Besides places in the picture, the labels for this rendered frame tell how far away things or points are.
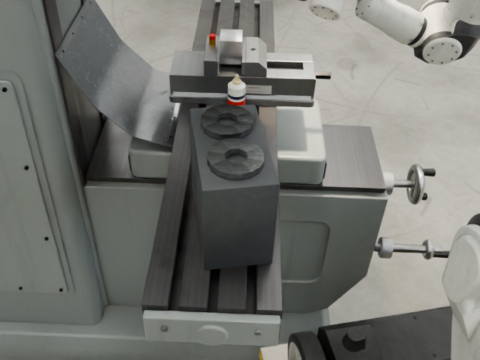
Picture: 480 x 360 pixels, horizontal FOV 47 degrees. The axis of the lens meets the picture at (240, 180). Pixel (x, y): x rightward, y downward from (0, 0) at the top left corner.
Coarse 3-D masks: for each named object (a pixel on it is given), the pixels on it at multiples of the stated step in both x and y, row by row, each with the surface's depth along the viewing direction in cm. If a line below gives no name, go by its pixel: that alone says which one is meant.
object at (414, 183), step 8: (416, 168) 155; (384, 176) 155; (392, 176) 156; (408, 176) 162; (416, 176) 154; (392, 184) 155; (400, 184) 157; (408, 184) 157; (416, 184) 154; (408, 192) 162; (416, 192) 154; (424, 192) 161; (416, 200) 155; (424, 200) 161
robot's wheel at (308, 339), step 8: (296, 336) 126; (304, 336) 125; (312, 336) 125; (288, 344) 134; (296, 344) 125; (304, 344) 123; (312, 344) 123; (320, 344) 123; (288, 352) 135; (296, 352) 133; (304, 352) 121; (312, 352) 121; (320, 352) 121
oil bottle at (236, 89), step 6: (228, 84) 124; (234, 84) 123; (240, 84) 123; (228, 90) 124; (234, 90) 123; (240, 90) 123; (228, 96) 125; (234, 96) 124; (240, 96) 124; (228, 102) 126; (234, 102) 125; (240, 102) 125
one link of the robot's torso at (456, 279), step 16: (464, 240) 87; (464, 256) 87; (448, 272) 93; (464, 272) 88; (448, 288) 93; (464, 288) 88; (464, 304) 91; (464, 320) 92; (464, 336) 99; (464, 352) 100
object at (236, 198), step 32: (192, 128) 94; (224, 128) 92; (256, 128) 94; (192, 160) 101; (224, 160) 86; (256, 160) 86; (224, 192) 83; (256, 192) 84; (224, 224) 88; (256, 224) 89; (224, 256) 93; (256, 256) 94
